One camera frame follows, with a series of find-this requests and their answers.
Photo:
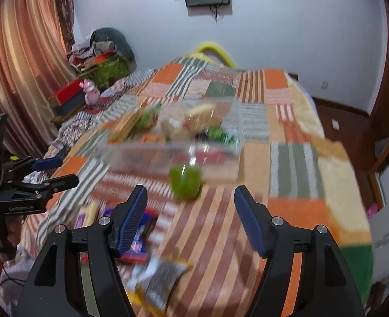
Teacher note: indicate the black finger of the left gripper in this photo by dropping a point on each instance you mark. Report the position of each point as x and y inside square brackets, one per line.
[53, 185]

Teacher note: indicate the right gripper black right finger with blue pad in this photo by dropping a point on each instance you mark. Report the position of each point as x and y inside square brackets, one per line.
[326, 285]

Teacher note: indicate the striped pink orange curtain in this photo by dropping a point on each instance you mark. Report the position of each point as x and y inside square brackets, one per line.
[33, 66]

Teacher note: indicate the blue red snack bag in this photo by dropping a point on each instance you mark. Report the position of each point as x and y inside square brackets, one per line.
[138, 252]

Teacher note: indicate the pink plush toy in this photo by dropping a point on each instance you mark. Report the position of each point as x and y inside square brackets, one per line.
[92, 93]

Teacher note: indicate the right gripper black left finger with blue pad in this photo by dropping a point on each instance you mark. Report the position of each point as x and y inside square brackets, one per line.
[54, 285]

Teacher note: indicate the patchwork striped bed blanket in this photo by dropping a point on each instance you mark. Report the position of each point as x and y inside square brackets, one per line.
[286, 162]

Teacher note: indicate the grey yellow fries snack bag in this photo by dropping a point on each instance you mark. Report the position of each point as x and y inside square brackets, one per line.
[152, 284]

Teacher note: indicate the red candy wrapper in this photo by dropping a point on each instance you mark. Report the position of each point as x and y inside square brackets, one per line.
[215, 157]

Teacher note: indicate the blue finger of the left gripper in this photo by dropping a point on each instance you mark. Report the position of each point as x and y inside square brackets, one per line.
[30, 165]

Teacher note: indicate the clear plastic storage bin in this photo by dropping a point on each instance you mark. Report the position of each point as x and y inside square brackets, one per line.
[160, 140]

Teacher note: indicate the grey bag on pile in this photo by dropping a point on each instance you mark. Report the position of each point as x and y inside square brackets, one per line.
[117, 38]

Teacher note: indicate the green patterned box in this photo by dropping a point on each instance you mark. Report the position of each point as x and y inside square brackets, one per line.
[110, 71]

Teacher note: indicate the long biscuit sleeve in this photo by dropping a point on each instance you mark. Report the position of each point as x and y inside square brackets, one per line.
[122, 129]

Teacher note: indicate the yellow curved headboard rail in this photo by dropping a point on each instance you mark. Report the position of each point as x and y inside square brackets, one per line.
[208, 46]

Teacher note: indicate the purple biscuit pack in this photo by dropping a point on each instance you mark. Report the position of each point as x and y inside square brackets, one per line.
[86, 215]

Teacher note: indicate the green jelly cup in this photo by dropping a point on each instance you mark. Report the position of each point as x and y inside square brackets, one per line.
[185, 182]

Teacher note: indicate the wall power socket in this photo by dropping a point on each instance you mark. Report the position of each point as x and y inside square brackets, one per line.
[324, 84]

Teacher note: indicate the square cracker pack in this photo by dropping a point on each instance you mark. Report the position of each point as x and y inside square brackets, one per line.
[201, 118]

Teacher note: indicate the red flat box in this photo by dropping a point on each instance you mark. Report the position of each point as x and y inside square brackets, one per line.
[65, 93]

